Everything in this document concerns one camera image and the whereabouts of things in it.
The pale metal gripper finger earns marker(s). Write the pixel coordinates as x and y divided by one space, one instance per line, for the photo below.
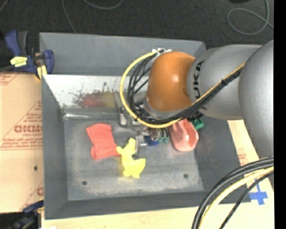
140 144

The small blue object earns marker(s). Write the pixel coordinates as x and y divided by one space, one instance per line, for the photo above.
152 141

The yellow toy animal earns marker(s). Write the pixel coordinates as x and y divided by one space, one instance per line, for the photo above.
130 162

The red cloth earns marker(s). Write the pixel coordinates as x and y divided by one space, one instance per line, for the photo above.
101 139

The grey metal bin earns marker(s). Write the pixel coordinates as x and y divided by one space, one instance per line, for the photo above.
90 56

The brown cardboard board, red print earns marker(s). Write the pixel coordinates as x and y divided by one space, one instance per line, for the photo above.
18 128

